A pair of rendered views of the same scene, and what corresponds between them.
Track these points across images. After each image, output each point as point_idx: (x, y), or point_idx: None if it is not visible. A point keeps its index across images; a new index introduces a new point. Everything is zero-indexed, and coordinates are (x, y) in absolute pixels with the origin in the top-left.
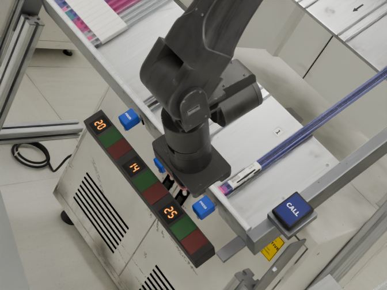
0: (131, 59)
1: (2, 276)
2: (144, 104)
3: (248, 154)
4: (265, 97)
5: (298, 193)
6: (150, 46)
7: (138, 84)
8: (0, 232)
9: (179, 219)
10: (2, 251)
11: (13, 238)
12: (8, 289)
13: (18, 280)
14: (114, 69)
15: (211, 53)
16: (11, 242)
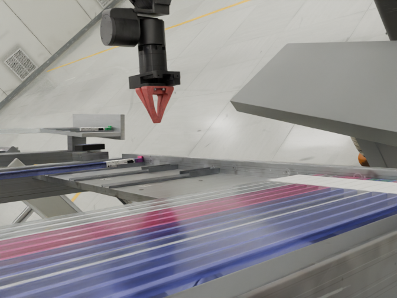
0: (246, 181)
1: (263, 96)
2: (212, 158)
3: (111, 170)
4: (77, 177)
5: (81, 145)
6: (221, 185)
7: (228, 176)
8: (280, 103)
9: None
10: (272, 100)
11: (272, 107)
12: (257, 96)
13: (256, 101)
14: (259, 161)
15: None
16: (272, 106)
